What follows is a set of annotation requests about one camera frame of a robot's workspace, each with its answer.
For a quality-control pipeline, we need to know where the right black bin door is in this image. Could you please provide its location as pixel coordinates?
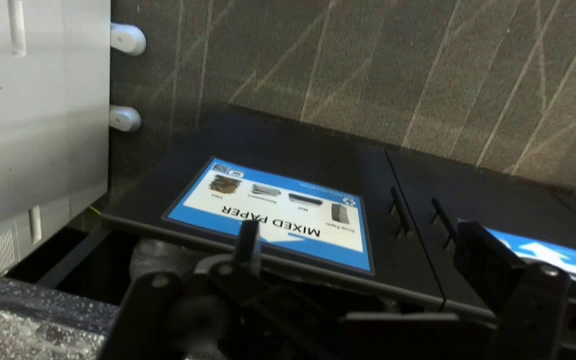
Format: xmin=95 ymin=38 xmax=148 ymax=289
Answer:
xmin=105 ymin=108 xmax=444 ymax=308

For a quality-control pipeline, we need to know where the black bin door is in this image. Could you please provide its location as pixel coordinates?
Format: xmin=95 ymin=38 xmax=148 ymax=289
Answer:
xmin=105 ymin=108 xmax=444 ymax=308
xmin=389 ymin=148 xmax=576 ymax=319

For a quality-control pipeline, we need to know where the blue mixed paper sign left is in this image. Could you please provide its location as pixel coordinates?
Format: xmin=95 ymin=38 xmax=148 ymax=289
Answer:
xmin=489 ymin=229 xmax=576 ymax=282

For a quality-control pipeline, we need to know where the blue mixed paper sign right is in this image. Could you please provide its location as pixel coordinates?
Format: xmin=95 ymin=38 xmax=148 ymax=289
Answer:
xmin=164 ymin=158 xmax=374 ymax=274

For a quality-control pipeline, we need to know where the blue mixed paper sign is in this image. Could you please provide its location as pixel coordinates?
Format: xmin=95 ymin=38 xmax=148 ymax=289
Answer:
xmin=164 ymin=158 xmax=374 ymax=274
xmin=489 ymin=229 xmax=576 ymax=282

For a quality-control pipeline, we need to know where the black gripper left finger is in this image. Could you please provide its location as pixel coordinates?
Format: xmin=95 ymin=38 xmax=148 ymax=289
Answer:
xmin=234 ymin=221 xmax=263 ymax=279

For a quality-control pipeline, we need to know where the large white printer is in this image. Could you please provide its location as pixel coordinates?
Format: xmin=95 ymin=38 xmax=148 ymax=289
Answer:
xmin=0 ymin=0 xmax=148 ymax=297

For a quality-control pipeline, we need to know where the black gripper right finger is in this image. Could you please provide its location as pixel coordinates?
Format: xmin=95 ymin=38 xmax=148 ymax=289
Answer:
xmin=455 ymin=222 xmax=573 ymax=360

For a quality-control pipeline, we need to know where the left black bin door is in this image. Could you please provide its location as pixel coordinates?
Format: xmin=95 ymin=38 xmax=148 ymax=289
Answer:
xmin=389 ymin=148 xmax=576 ymax=319

